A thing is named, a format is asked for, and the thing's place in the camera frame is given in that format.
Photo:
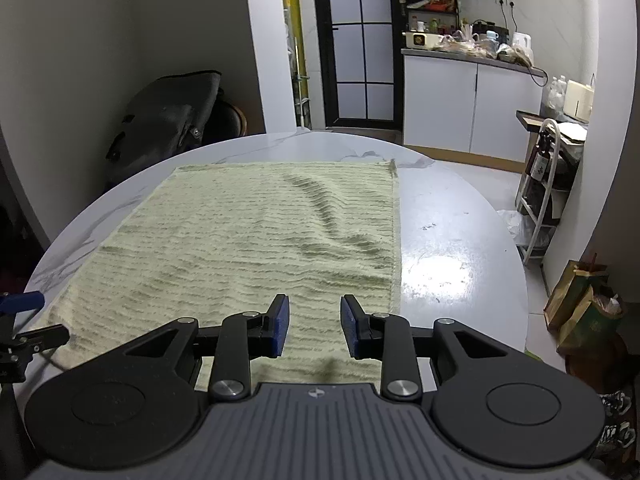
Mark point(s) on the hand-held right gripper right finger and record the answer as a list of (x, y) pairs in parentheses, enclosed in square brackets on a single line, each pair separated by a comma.
[(350, 327)]

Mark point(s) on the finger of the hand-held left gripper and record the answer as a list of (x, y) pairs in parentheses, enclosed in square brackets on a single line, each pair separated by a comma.
[(22, 302), (42, 340)]

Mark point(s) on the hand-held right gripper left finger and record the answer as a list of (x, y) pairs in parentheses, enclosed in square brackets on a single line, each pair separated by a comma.
[(280, 325)]

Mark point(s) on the pale yellow ribbed towel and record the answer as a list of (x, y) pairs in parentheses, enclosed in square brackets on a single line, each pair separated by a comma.
[(250, 235)]

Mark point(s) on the brown doormat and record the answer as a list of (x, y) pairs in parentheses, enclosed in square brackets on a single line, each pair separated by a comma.
[(365, 135)]

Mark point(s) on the white plastic bag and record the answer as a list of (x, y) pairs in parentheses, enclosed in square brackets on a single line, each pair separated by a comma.
[(517, 227)]

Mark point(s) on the dark wooden chair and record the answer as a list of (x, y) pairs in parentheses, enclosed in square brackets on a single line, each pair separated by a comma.
[(229, 120)]

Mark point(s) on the brown paper bag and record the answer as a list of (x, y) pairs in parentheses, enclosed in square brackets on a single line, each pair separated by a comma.
[(565, 300)]

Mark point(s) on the white rolling storage rack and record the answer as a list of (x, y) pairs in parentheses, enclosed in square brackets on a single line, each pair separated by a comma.
[(542, 200)]

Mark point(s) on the dark grey bag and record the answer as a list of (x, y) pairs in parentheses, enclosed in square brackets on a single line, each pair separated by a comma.
[(160, 115)]

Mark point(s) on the white base cabinet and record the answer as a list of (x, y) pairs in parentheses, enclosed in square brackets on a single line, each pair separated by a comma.
[(440, 102)]

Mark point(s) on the green paper bag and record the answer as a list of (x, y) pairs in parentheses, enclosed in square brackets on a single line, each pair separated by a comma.
[(595, 325)]

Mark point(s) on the dark glass bottle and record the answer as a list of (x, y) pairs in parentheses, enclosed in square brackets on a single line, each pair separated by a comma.
[(540, 160)]

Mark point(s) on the black-framed glass door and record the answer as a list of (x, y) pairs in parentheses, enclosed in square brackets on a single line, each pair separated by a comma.
[(350, 55)]

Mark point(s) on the cream cooking pot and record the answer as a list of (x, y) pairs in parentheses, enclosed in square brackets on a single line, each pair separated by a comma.
[(420, 40)]

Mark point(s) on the cream box appliance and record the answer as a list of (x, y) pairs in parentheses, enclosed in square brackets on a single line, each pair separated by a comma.
[(579, 100)]

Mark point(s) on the yellow pipe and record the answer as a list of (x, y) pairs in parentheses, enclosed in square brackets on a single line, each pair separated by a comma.
[(295, 0)]

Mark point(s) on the black counter shelf rack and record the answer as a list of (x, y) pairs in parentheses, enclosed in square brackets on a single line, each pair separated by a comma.
[(430, 7)]

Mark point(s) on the white electric kettle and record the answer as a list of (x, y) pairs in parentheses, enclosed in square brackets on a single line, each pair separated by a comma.
[(522, 40)]

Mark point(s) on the white wall socket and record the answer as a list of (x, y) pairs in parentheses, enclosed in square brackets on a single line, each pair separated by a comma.
[(505, 0)]

